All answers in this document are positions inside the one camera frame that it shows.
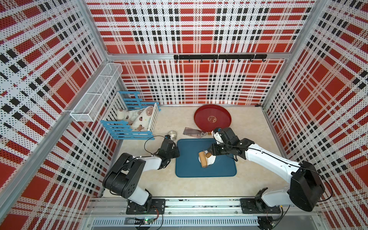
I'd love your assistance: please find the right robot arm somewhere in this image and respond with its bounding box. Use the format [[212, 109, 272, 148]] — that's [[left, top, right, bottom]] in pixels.
[[208, 127, 325, 213]]

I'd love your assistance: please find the white wire mesh basket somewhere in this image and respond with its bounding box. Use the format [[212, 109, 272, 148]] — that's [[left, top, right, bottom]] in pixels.
[[71, 63, 123, 122]]

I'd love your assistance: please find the red round plate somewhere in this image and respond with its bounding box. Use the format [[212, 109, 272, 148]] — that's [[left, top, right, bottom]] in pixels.
[[194, 104, 232, 132]]

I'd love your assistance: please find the wooden rolling pin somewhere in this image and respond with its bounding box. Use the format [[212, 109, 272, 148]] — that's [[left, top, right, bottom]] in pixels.
[[198, 151, 208, 168]]

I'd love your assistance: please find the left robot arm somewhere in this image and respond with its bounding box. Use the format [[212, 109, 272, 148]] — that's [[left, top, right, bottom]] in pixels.
[[103, 139, 180, 209]]

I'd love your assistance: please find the small green circuit board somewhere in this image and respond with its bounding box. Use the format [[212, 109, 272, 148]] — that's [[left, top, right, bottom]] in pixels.
[[135, 218, 155, 225]]

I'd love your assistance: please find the small glass bowl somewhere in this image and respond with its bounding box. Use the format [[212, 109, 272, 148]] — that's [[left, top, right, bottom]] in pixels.
[[168, 130, 177, 141]]

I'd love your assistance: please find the knife with wooden handle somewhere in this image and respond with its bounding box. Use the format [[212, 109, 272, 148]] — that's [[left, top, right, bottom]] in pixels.
[[183, 127, 212, 139]]

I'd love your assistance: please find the blue white toy crib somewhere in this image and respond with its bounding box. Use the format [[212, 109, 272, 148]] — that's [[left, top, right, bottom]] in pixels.
[[101, 91, 160, 140]]

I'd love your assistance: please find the black hook rail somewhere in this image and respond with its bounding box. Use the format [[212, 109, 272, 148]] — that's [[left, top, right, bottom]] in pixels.
[[173, 54, 267, 61]]

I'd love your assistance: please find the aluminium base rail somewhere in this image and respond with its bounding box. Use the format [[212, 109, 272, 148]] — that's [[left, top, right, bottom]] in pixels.
[[81, 197, 329, 230]]

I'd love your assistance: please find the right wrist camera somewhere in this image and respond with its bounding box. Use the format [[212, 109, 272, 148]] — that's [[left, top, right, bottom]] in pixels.
[[211, 127, 223, 144]]

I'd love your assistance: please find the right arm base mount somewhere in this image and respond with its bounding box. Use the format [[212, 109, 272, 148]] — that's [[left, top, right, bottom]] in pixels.
[[240, 198, 281, 214]]

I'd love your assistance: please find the white dough lump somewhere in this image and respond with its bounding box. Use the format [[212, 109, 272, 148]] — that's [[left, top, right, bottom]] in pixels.
[[205, 151, 216, 166]]

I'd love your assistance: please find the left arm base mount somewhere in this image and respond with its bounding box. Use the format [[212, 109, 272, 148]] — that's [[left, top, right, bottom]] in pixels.
[[126, 199, 166, 215]]

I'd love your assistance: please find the doll in patterned cloth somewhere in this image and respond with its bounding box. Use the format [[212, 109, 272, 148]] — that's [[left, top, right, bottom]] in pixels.
[[117, 106, 154, 131]]

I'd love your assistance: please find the teal plastic tray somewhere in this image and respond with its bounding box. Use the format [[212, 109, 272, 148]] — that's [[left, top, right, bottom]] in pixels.
[[175, 139, 237, 178]]

